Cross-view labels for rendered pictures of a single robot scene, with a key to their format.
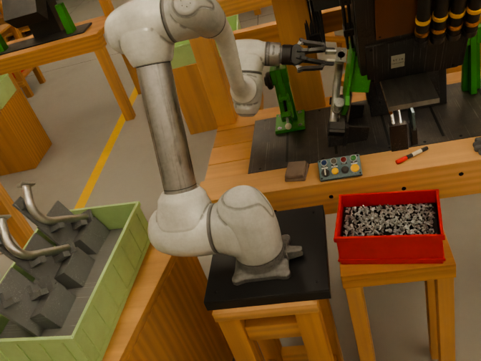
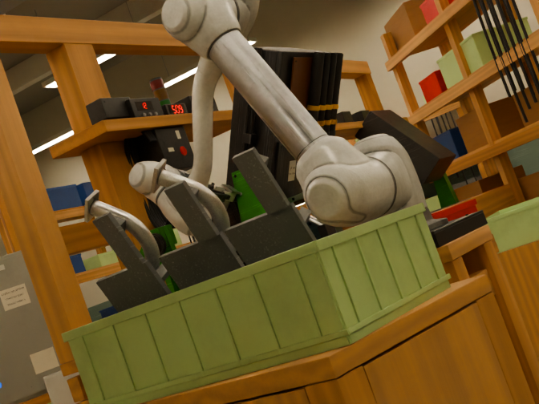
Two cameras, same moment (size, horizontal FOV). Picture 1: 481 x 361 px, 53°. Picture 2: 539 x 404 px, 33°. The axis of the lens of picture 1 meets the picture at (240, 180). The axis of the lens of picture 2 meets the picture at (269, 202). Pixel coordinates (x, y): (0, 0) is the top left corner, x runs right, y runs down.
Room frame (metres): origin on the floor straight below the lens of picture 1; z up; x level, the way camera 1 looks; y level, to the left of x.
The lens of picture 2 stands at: (0.79, 2.38, 0.95)
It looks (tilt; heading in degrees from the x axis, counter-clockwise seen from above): 3 degrees up; 285
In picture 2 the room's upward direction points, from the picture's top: 20 degrees counter-clockwise
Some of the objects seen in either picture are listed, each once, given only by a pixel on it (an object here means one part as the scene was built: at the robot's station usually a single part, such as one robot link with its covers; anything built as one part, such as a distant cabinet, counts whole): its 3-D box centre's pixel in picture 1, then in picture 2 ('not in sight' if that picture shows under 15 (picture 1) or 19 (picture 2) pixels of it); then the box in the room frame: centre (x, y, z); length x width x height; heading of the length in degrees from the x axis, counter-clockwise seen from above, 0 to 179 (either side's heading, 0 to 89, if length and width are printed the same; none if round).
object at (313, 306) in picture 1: (267, 273); (415, 260); (1.12, 0.01, 0.83); 0.32 x 0.32 x 0.04; 74
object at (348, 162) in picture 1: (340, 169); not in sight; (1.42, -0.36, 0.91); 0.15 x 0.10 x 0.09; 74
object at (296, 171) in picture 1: (296, 170); not in sight; (1.49, -0.21, 0.91); 0.10 x 0.08 x 0.03; 154
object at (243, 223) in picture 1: (246, 221); (382, 177); (1.12, 0.02, 1.06); 0.18 x 0.16 x 0.22; 71
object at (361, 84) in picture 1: (357, 71); (257, 195); (1.61, -0.53, 1.17); 0.13 x 0.12 x 0.20; 74
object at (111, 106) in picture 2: not in sight; (111, 111); (1.94, -0.40, 1.59); 0.15 x 0.07 x 0.07; 74
